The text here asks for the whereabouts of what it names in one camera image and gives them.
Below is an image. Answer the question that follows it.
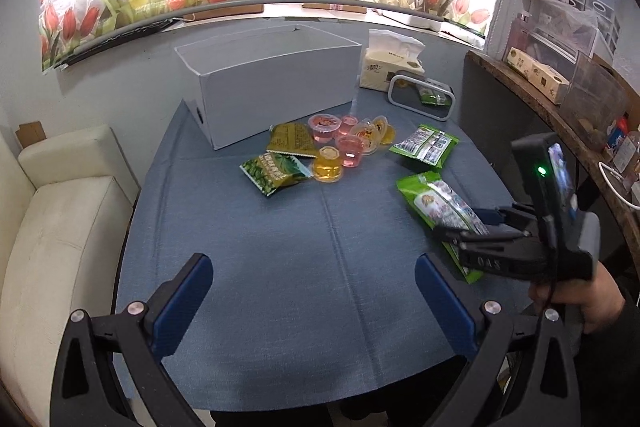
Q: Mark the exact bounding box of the white cable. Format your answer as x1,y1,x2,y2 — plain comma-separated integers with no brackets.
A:
599,162,640,210

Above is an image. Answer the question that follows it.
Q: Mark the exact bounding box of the clear plastic organizer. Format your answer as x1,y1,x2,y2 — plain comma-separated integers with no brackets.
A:
559,52,631,138

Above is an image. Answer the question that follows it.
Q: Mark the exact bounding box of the white leather sofa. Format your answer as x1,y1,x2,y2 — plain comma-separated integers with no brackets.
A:
0,124,141,427

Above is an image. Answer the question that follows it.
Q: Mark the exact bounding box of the olive gold snack packet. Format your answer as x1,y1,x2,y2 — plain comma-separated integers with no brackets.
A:
265,123,318,158

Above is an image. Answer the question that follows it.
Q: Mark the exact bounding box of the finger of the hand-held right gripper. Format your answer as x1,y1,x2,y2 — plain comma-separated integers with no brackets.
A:
472,203,538,234
432,226,528,254

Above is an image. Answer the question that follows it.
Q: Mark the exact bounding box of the cardboard piece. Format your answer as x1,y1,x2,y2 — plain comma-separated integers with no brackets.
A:
15,122,48,148

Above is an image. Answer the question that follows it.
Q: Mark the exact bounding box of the blue tablecloth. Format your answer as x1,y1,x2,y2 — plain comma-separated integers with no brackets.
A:
112,99,531,413

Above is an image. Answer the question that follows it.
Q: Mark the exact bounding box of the white drawer unit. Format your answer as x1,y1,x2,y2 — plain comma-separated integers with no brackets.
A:
565,0,622,54

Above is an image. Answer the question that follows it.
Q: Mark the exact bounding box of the large green snack packet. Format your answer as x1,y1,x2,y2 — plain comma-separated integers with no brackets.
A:
396,172,488,284

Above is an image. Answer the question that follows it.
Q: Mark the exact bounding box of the yellow tissue pack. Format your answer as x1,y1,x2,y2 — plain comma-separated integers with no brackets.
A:
359,28,426,92

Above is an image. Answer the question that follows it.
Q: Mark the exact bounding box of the pile of jelly cups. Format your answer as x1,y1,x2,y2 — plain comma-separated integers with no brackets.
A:
307,112,397,184

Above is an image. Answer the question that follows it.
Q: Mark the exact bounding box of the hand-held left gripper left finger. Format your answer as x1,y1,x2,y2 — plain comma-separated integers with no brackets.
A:
50,252,216,427

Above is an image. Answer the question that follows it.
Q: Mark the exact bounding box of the person's right forearm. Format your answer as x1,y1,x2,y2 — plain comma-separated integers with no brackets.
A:
575,287,640,427

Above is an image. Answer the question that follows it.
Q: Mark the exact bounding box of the grey rimmed rectangular container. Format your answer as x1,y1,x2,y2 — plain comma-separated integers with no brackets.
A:
387,69,456,122

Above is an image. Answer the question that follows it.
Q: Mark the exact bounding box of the green snack packet white label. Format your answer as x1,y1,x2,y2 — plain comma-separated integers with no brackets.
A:
389,124,460,170

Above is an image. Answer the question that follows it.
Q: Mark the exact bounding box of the green snack packet pea print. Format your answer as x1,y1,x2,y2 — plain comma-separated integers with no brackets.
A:
240,152,315,196

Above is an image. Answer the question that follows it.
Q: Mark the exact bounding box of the yellow green printed box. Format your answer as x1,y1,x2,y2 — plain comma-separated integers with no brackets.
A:
505,47,571,104

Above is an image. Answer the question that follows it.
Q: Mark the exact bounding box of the person's right hand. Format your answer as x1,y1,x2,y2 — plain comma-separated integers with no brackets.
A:
529,261,627,349

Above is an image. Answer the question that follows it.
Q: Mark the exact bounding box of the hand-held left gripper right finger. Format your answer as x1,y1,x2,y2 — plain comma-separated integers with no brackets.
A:
415,253,583,427

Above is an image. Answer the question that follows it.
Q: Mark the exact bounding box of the grey cardboard storage box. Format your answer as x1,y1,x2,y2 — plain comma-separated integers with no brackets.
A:
174,24,363,151

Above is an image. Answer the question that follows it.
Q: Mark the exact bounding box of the brown cardboard box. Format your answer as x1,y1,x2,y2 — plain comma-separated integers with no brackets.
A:
302,1,369,13
182,4,265,20

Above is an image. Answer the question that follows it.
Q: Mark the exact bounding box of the wooden shelf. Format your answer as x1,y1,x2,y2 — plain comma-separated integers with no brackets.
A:
464,49,640,258

